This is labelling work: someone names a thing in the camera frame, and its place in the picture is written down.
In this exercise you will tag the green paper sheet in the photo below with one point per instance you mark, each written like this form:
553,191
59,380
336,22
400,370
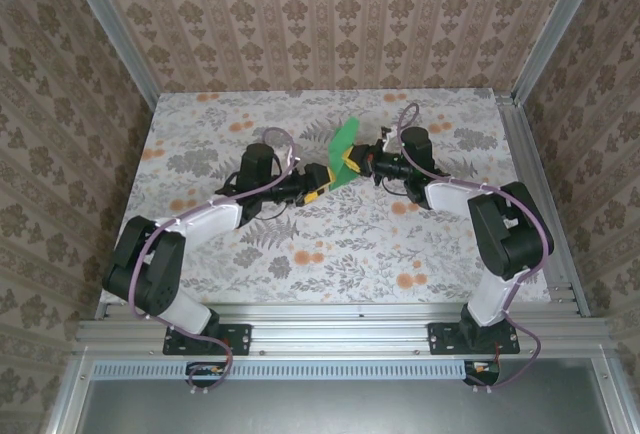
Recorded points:
342,141

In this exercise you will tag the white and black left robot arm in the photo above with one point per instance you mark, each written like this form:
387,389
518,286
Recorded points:
160,274

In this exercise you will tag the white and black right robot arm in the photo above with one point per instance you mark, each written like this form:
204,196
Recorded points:
492,304

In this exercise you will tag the floral table cover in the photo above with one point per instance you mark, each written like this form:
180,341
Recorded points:
350,274

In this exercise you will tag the small circuit board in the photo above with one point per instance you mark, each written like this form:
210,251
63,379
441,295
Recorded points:
482,368
205,369

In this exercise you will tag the grey metal panel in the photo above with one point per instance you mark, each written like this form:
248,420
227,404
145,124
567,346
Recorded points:
325,409

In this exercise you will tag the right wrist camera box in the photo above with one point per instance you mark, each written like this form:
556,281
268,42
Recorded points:
386,138

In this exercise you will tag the aluminium side rail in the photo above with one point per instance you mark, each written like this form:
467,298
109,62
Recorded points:
520,154

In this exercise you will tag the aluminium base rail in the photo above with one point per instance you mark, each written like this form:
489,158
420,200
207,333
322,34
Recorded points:
340,329

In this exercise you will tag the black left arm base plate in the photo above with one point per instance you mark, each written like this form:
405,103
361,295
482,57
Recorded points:
239,339

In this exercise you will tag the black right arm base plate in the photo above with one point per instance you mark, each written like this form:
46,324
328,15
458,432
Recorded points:
442,339

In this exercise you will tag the aluminium frame post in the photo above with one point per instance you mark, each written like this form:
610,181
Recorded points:
550,29
115,39

